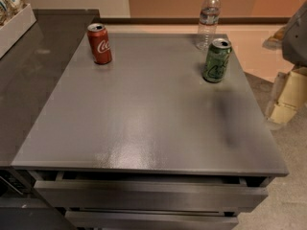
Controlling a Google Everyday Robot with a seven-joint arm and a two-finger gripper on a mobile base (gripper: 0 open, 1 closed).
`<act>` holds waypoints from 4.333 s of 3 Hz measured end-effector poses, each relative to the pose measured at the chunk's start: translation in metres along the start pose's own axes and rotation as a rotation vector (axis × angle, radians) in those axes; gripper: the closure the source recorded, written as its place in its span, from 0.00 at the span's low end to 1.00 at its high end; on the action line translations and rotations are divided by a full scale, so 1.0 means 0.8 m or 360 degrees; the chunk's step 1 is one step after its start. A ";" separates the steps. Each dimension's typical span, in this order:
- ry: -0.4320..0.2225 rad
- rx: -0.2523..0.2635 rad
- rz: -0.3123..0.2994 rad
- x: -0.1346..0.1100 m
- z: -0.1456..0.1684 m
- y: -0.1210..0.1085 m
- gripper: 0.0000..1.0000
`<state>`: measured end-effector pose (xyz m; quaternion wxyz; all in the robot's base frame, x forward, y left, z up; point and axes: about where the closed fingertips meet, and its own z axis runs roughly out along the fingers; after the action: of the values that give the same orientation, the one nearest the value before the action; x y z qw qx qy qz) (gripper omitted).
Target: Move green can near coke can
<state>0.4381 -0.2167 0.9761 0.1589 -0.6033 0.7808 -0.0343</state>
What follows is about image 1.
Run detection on clear plastic water bottle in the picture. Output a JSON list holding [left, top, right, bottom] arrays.
[[196, 0, 221, 50]]

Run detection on lower steel drawer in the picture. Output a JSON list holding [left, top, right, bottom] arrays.
[[65, 211, 238, 230]]

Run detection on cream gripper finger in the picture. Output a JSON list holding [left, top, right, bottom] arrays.
[[265, 68, 307, 125]]

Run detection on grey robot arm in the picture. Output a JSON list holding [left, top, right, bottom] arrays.
[[263, 2, 307, 127]]

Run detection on snack packets in box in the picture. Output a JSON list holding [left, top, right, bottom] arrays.
[[0, 0, 26, 26]]

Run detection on white snack box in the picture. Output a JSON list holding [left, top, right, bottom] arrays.
[[0, 4, 36, 58]]

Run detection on dark grey side counter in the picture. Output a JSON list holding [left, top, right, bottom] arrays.
[[0, 9, 99, 230]]

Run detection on steel drawer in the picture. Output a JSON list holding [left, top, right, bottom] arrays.
[[65, 211, 238, 230], [35, 172, 268, 212]]

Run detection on upper steel drawer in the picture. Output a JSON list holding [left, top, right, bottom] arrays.
[[35, 172, 268, 212]]

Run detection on green soda can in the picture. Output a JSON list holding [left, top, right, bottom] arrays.
[[202, 38, 232, 83]]

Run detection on red coke can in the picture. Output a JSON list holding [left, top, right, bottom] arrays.
[[87, 23, 112, 64]]

